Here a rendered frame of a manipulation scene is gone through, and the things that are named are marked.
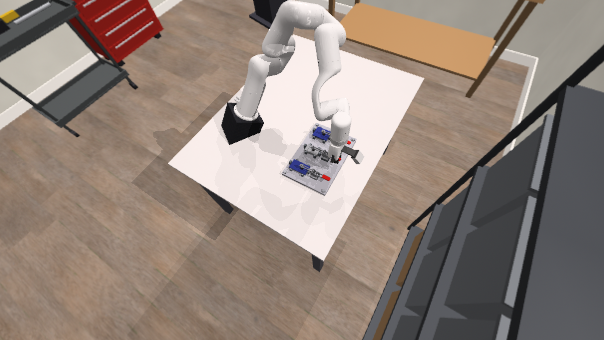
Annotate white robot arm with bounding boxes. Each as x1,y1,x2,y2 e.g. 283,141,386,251
234,0,365,164

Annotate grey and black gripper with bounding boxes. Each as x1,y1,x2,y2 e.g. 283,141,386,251
328,142,344,164

